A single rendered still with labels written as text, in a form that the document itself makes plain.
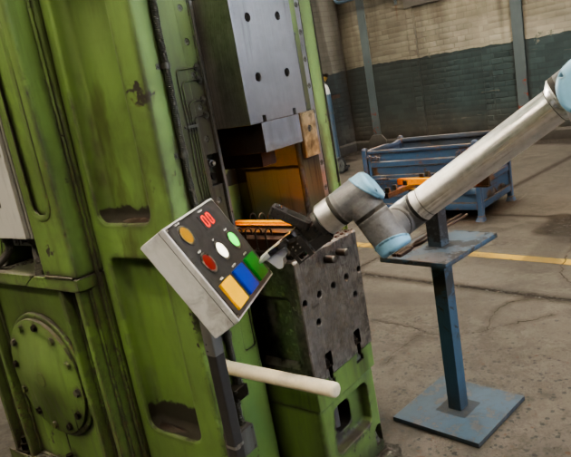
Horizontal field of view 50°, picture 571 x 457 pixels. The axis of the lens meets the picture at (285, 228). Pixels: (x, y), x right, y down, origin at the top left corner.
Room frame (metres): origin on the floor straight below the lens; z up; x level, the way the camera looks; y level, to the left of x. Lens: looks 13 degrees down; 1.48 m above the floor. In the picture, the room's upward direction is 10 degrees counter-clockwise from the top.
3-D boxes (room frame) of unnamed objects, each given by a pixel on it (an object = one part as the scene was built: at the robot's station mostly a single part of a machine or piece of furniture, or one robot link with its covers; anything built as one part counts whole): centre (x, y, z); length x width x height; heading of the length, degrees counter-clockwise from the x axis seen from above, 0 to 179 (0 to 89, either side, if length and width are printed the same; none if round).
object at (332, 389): (1.72, 0.11, 0.62); 0.44 x 0.05 x 0.05; 50
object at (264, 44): (2.21, 0.09, 1.56); 0.42 x 0.39 x 0.40; 50
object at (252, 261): (1.62, 0.10, 1.01); 0.07 x 0.05 x 0.07; 165
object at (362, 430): (2.23, 0.08, 0.23); 0.55 x 0.37 x 0.47; 50
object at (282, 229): (2.18, 0.11, 0.96); 0.42 x 0.20 x 0.09; 50
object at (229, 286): (1.43, 0.15, 1.01); 0.07 x 0.05 x 0.07; 165
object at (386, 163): (5.87, -1.53, 0.36); 1.20 x 0.80 x 0.72; 48
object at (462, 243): (2.37, -0.59, 0.74); 0.40 x 0.30 x 0.02; 133
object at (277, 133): (2.18, 0.11, 1.32); 0.42 x 0.20 x 0.10; 50
